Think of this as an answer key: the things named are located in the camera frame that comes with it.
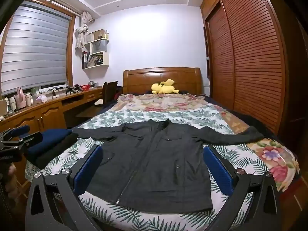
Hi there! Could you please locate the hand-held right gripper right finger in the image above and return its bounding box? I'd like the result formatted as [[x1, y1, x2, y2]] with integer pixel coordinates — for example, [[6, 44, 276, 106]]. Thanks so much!
[[203, 145, 282, 231]]

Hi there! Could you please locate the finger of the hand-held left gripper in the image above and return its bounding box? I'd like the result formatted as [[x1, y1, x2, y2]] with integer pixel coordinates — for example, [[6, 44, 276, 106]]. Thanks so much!
[[3, 132, 44, 150], [0, 125, 30, 141]]

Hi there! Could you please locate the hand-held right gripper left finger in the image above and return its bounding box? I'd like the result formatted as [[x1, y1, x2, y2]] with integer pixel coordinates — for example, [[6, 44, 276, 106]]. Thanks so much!
[[25, 145, 106, 231]]

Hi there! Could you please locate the black jacket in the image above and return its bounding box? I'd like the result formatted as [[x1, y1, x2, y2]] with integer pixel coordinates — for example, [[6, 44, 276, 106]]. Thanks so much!
[[72, 119, 265, 213]]

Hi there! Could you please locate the person's left hand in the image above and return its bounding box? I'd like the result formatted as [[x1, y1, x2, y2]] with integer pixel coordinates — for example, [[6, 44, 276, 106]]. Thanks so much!
[[7, 164, 17, 193]]

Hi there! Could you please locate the navy folded cloth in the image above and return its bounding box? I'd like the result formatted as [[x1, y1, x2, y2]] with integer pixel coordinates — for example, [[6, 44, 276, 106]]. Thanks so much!
[[26, 129, 73, 158]]

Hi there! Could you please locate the black folded cloth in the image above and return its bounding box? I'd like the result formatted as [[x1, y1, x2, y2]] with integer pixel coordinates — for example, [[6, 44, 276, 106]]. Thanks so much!
[[36, 133, 79, 169]]

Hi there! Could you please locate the pink bottle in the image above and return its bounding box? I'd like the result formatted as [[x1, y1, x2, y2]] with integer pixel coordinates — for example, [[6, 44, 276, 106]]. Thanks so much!
[[16, 88, 26, 109]]

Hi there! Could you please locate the wooden desk cabinet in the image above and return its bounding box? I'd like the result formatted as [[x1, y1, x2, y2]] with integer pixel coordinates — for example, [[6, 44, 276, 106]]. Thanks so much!
[[0, 87, 104, 198]]

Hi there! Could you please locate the person's dark clothing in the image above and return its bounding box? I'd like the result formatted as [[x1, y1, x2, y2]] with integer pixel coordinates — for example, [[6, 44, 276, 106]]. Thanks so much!
[[0, 164, 12, 231]]

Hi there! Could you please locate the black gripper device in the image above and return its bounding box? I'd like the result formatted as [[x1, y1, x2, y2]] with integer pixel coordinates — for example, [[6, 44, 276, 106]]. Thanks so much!
[[65, 84, 83, 94]]

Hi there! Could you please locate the dark wooden chair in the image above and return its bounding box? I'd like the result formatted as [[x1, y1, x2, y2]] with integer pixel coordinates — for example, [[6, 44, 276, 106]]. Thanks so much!
[[95, 80, 118, 107]]

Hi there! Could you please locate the floral blanket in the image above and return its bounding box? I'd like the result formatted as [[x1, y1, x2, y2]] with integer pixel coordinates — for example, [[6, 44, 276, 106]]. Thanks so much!
[[114, 93, 300, 193]]

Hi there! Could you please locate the grey window blind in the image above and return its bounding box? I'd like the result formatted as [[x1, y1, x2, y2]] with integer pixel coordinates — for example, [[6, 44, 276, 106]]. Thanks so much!
[[1, 1, 73, 94]]

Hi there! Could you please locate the yellow plush toy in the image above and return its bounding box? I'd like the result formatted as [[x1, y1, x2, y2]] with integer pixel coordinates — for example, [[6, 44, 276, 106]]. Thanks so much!
[[151, 79, 180, 95]]

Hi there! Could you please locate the row of books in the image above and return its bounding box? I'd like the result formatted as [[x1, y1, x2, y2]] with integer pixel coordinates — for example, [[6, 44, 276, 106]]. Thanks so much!
[[87, 53, 104, 67]]

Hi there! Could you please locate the wooden headboard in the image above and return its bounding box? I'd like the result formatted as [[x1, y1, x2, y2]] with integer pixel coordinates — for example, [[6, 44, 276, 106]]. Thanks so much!
[[123, 67, 205, 95]]

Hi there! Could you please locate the tied beige curtain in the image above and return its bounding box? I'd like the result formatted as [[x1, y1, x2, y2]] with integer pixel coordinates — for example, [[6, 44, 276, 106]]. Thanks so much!
[[75, 11, 93, 49]]

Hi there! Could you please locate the grey paper bag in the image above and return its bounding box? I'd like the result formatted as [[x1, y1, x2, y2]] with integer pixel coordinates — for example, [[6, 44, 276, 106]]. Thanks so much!
[[91, 40, 107, 53]]

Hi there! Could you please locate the wooden louvred wardrobe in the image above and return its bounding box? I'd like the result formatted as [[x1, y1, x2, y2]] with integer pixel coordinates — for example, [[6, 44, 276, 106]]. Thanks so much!
[[200, 0, 308, 154]]

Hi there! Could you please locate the wooden window frame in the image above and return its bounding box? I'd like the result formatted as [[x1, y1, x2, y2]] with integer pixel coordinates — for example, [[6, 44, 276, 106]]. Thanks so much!
[[0, 0, 77, 97]]

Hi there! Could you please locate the white wall shelf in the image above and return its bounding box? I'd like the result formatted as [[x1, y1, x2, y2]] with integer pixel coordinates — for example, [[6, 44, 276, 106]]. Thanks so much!
[[82, 29, 110, 70]]

